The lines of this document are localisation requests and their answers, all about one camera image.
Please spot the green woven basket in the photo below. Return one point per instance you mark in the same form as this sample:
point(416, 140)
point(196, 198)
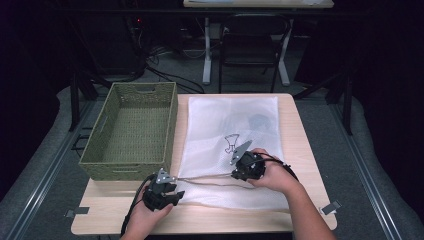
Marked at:
point(133, 133)

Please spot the metal floor rail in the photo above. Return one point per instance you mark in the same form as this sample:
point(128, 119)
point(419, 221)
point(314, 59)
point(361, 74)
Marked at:
point(40, 186)
point(370, 186)

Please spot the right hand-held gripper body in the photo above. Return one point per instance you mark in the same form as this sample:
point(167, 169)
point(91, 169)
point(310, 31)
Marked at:
point(251, 166)

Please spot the person's right hand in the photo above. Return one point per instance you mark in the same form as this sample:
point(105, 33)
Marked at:
point(275, 176)

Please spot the white mesh laundry bag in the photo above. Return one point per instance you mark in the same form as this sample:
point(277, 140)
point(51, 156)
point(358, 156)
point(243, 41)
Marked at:
point(206, 150)

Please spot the black folding chair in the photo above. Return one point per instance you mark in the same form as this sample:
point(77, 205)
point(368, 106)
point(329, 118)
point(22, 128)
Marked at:
point(248, 50)

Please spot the black metal stand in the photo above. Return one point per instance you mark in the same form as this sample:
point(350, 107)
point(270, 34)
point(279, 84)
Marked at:
point(74, 100)
point(348, 106)

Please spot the dark equipment cabinet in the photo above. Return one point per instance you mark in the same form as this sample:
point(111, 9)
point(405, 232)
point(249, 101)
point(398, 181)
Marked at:
point(113, 43)

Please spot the person's left hand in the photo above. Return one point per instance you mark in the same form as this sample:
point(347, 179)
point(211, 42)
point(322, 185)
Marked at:
point(145, 218)

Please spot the grey tape strip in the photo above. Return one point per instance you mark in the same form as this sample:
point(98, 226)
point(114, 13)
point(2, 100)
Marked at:
point(330, 207)
point(78, 211)

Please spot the white-legged desk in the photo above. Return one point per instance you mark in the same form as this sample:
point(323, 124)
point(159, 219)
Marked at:
point(260, 4)

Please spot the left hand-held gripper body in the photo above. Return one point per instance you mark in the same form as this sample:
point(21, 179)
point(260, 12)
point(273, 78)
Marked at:
point(158, 198)

